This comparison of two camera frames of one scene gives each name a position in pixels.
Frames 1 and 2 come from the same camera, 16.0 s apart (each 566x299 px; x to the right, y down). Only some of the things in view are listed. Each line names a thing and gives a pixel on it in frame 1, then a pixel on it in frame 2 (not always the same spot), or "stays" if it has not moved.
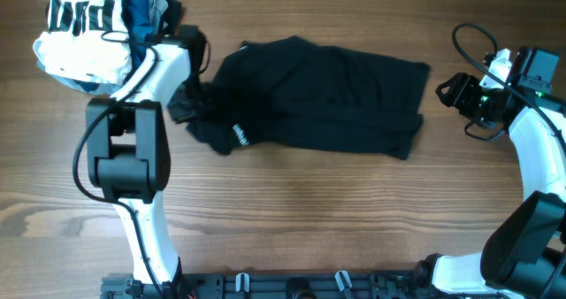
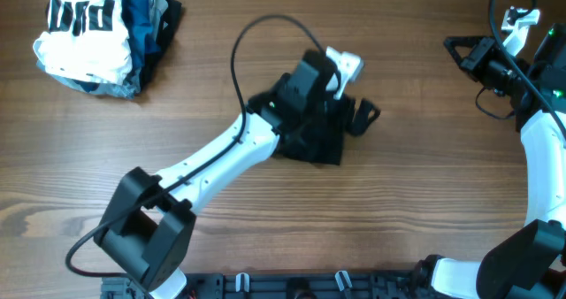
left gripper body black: [190, 100] to [330, 111]
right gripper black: [460, 92] to [474, 55]
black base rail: [271, 286] stays
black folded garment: [171, 18] stays
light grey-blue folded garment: [158, 6] stays
